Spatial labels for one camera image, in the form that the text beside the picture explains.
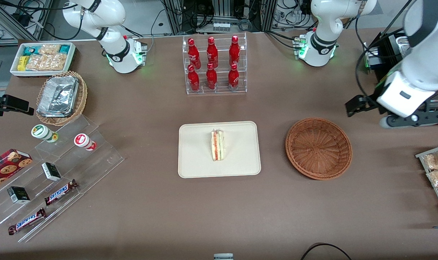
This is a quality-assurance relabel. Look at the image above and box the black appliance with yellow panel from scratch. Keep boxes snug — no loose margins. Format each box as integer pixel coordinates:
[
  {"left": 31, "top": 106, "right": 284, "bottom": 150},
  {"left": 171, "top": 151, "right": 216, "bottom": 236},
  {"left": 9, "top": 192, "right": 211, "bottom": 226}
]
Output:
[{"left": 362, "top": 31, "right": 438, "bottom": 116}]

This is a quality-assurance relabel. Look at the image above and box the clear acrylic stepped stand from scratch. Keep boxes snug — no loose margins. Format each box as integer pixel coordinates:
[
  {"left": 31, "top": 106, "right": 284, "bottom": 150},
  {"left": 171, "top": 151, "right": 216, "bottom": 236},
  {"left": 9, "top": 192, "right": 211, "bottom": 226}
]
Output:
[{"left": 0, "top": 115, "right": 125, "bottom": 243}]

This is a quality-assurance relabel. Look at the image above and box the red lid white cup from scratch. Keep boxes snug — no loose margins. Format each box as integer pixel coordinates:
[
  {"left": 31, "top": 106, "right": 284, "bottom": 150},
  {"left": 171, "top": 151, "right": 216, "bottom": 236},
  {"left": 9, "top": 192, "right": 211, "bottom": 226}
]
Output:
[{"left": 73, "top": 133, "right": 97, "bottom": 151}]

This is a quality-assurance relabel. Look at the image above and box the white rectangular snack bin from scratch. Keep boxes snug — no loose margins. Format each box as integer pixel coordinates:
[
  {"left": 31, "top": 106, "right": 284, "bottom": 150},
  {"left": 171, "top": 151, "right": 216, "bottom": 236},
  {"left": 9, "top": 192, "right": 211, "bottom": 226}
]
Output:
[{"left": 10, "top": 42, "right": 76, "bottom": 77}]

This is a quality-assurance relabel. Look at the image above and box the cream plastic tray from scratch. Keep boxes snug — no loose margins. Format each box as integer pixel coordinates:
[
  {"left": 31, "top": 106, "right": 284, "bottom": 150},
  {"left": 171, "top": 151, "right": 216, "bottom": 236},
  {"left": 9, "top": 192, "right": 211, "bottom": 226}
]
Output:
[{"left": 178, "top": 121, "right": 262, "bottom": 179}]

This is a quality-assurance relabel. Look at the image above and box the Snickers chocolate bar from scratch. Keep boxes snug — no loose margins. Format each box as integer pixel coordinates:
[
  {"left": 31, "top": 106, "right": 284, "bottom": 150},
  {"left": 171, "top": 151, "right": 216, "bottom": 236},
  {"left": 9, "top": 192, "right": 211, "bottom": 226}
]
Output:
[
  {"left": 8, "top": 208, "right": 47, "bottom": 235},
  {"left": 44, "top": 179, "right": 79, "bottom": 206}
]

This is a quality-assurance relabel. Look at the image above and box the light tan wicker basket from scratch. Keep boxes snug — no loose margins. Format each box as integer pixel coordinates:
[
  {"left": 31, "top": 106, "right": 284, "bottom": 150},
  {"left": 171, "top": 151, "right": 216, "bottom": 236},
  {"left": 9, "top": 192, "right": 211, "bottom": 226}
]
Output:
[{"left": 35, "top": 71, "right": 88, "bottom": 126}]

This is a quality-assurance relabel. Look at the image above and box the clear acrylic bottle rack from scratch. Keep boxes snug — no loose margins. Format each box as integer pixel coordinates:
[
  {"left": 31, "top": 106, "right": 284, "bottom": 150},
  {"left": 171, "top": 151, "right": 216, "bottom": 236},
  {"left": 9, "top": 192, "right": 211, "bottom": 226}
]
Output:
[{"left": 182, "top": 32, "right": 248, "bottom": 95}]

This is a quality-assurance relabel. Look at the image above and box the clear bag of crackers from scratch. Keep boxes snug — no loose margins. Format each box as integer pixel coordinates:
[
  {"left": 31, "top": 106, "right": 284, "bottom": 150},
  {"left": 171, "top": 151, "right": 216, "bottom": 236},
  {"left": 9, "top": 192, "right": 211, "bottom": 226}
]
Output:
[
  {"left": 38, "top": 44, "right": 61, "bottom": 55},
  {"left": 25, "top": 53, "right": 68, "bottom": 72}
]

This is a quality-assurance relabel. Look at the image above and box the black clamp device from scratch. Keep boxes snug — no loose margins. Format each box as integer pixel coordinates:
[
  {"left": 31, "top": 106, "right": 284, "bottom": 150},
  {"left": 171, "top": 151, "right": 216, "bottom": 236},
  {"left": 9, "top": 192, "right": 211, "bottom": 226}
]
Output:
[{"left": 0, "top": 90, "right": 35, "bottom": 117}]

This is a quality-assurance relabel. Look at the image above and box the grey wire rack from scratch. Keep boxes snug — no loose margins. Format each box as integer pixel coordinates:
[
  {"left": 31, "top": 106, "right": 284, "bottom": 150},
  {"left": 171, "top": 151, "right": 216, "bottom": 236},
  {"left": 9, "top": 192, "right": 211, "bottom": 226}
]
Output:
[{"left": 415, "top": 143, "right": 438, "bottom": 221}]

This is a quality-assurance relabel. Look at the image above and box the triangular sandwich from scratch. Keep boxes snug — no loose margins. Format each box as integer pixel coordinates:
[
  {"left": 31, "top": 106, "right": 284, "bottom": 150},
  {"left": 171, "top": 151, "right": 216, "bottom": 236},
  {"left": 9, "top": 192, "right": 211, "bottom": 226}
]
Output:
[{"left": 210, "top": 129, "right": 226, "bottom": 162}]

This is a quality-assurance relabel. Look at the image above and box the red cookie box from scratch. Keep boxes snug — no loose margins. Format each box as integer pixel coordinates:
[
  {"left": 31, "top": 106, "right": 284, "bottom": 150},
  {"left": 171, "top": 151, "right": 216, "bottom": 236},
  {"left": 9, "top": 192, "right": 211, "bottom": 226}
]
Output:
[{"left": 0, "top": 149, "right": 33, "bottom": 192}]

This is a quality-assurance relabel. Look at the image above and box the aluminium foil tray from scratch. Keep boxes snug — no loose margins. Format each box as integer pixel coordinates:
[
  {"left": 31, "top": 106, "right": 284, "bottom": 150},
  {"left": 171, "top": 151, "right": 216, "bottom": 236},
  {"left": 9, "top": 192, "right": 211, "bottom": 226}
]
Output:
[{"left": 37, "top": 75, "right": 79, "bottom": 118}]

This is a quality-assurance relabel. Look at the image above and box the brown round wicker basket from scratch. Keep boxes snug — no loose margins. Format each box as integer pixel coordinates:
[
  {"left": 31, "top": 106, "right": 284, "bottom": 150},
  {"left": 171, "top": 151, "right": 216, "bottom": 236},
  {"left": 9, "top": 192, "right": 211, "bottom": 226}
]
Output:
[{"left": 285, "top": 117, "right": 353, "bottom": 181}]

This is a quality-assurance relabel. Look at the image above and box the red soda bottle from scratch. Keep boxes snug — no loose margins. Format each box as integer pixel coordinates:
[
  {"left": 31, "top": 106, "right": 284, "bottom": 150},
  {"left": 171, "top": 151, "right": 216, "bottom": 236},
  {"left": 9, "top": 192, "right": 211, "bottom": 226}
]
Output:
[
  {"left": 187, "top": 65, "right": 201, "bottom": 92},
  {"left": 206, "top": 36, "right": 219, "bottom": 69},
  {"left": 228, "top": 63, "right": 240, "bottom": 90},
  {"left": 187, "top": 38, "right": 201, "bottom": 70},
  {"left": 229, "top": 35, "right": 241, "bottom": 66},
  {"left": 206, "top": 63, "right": 218, "bottom": 90}
]

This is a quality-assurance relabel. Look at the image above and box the small black carton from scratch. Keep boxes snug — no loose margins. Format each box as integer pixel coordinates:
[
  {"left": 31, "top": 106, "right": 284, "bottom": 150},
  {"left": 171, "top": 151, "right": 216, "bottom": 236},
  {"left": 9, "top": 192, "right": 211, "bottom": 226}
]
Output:
[
  {"left": 41, "top": 162, "right": 62, "bottom": 181},
  {"left": 7, "top": 186, "right": 31, "bottom": 204}
]

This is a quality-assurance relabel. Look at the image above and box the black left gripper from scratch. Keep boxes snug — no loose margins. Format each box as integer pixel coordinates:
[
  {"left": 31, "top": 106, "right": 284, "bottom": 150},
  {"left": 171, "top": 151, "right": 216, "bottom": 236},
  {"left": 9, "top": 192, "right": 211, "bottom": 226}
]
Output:
[{"left": 345, "top": 92, "right": 383, "bottom": 118}]

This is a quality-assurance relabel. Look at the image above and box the stainless steel pan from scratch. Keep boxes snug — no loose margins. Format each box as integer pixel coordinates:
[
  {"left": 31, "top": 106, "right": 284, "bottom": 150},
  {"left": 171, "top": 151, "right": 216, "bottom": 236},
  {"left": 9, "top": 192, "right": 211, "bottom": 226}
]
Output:
[{"left": 395, "top": 35, "right": 409, "bottom": 52}]

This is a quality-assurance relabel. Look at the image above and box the green lid white cup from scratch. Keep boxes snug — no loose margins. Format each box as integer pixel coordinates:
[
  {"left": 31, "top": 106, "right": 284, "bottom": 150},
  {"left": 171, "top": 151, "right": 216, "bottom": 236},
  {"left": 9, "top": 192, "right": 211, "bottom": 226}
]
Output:
[{"left": 31, "top": 124, "right": 59, "bottom": 143}]

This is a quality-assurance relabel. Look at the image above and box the black cable loop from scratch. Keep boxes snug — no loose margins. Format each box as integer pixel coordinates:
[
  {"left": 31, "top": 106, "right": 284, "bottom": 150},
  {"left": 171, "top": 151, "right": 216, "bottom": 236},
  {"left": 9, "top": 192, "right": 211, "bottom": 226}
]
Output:
[{"left": 300, "top": 242, "right": 353, "bottom": 260}]

